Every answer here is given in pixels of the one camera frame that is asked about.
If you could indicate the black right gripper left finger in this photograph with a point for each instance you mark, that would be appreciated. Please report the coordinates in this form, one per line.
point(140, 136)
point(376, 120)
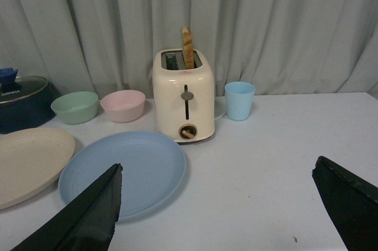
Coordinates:
point(87, 222)

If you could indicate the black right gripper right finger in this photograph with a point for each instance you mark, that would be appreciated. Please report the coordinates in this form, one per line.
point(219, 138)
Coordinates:
point(351, 203)

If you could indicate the blue plate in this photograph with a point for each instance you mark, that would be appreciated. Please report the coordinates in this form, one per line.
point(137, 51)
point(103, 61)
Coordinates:
point(153, 165)

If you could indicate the beige plate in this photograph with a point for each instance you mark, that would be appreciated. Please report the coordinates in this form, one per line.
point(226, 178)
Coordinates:
point(31, 160)

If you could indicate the green bowl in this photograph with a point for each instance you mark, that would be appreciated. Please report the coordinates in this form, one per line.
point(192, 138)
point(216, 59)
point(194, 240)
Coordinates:
point(75, 108)

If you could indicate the pink bowl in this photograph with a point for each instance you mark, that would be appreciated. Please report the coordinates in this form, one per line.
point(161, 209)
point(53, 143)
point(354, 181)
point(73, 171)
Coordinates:
point(124, 105)

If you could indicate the dark blue cooker pot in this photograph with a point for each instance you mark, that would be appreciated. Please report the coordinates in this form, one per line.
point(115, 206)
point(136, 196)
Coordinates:
point(25, 101)

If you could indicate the blue cup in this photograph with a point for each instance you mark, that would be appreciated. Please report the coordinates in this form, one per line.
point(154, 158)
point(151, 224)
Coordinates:
point(239, 99)

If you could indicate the cream toaster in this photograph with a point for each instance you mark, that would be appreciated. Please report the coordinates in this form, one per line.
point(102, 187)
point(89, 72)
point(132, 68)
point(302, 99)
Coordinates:
point(184, 98)

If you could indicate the grey curtain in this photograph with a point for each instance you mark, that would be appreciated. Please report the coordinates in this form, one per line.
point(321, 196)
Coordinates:
point(280, 46)

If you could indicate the toast slice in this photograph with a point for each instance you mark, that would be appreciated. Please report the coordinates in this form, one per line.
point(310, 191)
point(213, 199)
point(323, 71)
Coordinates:
point(187, 46)

